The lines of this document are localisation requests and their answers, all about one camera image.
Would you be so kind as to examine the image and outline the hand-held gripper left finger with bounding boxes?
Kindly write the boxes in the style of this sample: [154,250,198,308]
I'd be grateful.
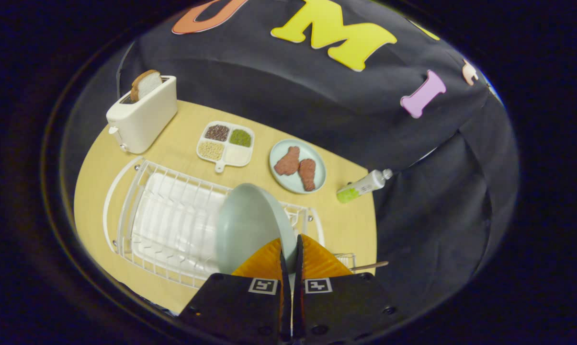
[178,238,293,345]

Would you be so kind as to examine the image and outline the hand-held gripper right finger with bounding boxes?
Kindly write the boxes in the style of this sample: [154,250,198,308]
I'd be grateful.
[293,234,399,345]

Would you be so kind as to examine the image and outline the metal wire basket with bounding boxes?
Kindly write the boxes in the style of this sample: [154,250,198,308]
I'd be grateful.
[334,253,357,271]

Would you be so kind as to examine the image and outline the pale green plate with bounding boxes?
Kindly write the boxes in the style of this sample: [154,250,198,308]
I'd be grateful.
[215,183,298,275]

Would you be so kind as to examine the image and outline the white wire dish rack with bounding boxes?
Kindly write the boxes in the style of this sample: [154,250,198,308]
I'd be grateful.
[102,157,325,289]

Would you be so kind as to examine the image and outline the light blue plate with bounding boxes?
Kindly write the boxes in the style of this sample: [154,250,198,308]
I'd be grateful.
[269,139,327,195]

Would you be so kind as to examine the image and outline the brown fried meat piece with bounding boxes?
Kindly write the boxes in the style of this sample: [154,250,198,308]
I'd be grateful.
[274,146,301,176]
[298,159,317,192]

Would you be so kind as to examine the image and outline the small plastic bottle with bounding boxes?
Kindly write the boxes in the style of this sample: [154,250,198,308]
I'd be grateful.
[336,169,394,204]

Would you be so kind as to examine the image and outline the black backdrop cloth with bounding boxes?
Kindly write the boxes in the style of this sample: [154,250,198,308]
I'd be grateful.
[78,0,519,312]

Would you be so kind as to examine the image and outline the white divided grain tray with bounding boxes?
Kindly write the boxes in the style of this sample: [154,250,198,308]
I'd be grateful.
[196,121,255,173]

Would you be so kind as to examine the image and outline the white toaster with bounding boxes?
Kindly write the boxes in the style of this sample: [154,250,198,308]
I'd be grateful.
[106,75,178,155]

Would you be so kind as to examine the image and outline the bread slice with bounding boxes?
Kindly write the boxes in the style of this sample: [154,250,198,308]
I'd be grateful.
[130,69,163,103]

